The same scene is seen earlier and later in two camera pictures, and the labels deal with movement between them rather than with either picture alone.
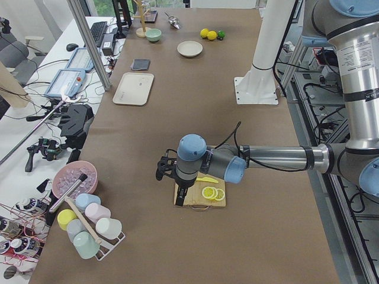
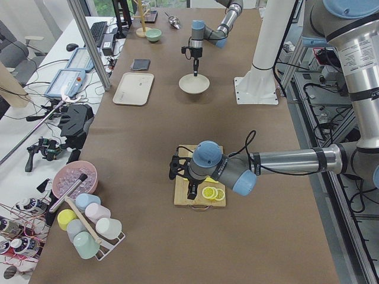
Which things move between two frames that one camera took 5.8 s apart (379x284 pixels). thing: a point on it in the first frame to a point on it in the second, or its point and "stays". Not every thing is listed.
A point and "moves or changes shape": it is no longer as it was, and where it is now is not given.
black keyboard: [98, 30] stays
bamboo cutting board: [194, 193] stays
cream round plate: [189, 48] moves or changes shape
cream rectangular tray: [134, 89] stays
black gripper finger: [180, 195] to [192, 189]
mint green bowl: [153, 34] stays
